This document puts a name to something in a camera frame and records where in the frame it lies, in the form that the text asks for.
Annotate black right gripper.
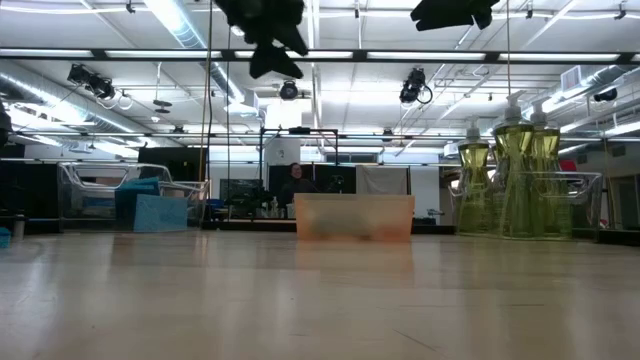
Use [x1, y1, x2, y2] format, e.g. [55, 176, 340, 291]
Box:
[410, 0, 502, 33]

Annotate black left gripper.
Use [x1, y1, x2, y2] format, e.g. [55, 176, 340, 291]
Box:
[215, 0, 310, 81]

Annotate yellow soap pump bottle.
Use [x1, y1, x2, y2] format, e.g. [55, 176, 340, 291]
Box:
[527, 97, 574, 239]
[492, 89, 536, 239]
[452, 117, 494, 235]

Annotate light blue sponge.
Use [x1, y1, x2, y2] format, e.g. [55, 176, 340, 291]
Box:
[132, 193, 189, 234]

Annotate dark blue sponge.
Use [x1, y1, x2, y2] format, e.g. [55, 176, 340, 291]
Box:
[113, 176, 162, 232]

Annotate black overhead bar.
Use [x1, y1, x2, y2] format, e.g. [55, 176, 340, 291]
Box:
[0, 48, 640, 64]

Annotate person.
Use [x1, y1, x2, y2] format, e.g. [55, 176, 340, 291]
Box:
[276, 161, 321, 220]

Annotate grey cloth panel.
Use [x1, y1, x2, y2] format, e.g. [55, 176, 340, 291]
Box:
[355, 165, 411, 196]

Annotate orange translucent plastic bin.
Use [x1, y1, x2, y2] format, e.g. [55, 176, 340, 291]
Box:
[293, 193, 416, 244]

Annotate black ceiling spotlights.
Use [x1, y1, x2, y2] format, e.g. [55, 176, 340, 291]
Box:
[66, 63, 117, 100]

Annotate clear plastic bin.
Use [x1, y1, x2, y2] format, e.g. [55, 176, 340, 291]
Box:
[447, 169, 604, 240]
[56, 161, 211, 233]

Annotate black ceiling camera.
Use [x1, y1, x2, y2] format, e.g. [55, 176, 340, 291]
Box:
[278, 79, 300, 102]
[398, 67, 434, 106]

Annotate thin hanging cable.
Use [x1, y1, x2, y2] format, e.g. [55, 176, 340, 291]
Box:
[505, 0, 513, 101]

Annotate black metal frame stand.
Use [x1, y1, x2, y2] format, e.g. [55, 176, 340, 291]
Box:
[258, 127, 340, 196]

